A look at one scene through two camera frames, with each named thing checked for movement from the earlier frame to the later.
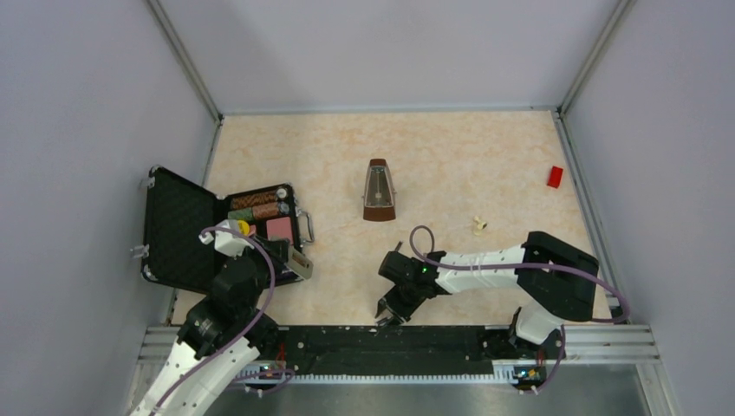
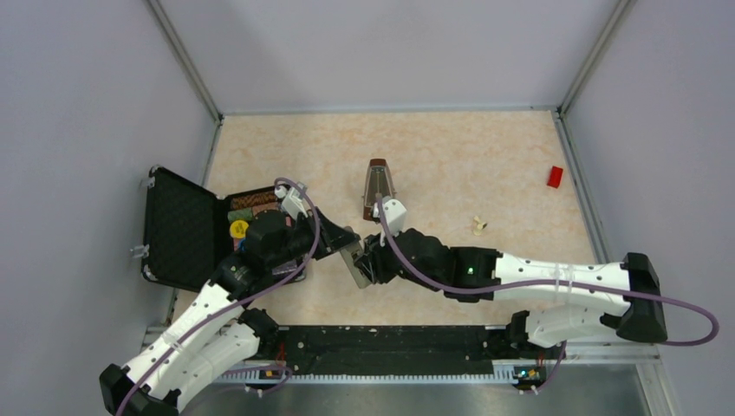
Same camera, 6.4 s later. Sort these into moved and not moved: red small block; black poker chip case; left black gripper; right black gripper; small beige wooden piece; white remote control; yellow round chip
Moved: right black gripper; left black gripper; white remote control
Not moved: yellow round chip; red small block; black poker chip case; small beige wooden piece
